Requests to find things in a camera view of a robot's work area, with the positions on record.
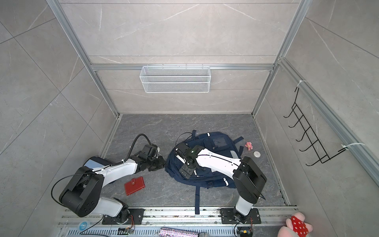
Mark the white wire mesh basket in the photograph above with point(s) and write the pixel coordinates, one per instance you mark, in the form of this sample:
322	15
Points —
176	79

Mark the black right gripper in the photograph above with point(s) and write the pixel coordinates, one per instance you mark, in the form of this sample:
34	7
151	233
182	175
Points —
184	170

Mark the pink plush toy red heart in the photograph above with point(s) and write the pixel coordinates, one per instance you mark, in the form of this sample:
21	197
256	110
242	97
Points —
295	226

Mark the black wall hook rack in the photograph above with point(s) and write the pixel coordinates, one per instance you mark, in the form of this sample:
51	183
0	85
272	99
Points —
309	134

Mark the red wallet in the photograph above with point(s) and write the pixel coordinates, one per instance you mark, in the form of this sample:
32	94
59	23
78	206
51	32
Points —
134	185

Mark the small pink toy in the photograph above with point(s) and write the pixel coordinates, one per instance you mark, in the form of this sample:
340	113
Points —
249	146

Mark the small white round object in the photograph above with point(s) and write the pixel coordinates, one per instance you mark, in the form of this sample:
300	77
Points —
257	154

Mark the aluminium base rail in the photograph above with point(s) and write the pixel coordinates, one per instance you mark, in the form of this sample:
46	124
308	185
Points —
148	221

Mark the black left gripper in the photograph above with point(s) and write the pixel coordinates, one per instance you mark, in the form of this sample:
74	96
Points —
162	164

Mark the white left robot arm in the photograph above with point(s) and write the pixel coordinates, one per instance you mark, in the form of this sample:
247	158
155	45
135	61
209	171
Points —
82	194

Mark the navy blue student backpack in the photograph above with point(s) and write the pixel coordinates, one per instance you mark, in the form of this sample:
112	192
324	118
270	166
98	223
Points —
216	142

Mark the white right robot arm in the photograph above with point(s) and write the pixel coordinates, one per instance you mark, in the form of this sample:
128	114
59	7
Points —
247	176

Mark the purple glitter microphone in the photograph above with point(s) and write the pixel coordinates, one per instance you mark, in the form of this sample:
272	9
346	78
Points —
170	232

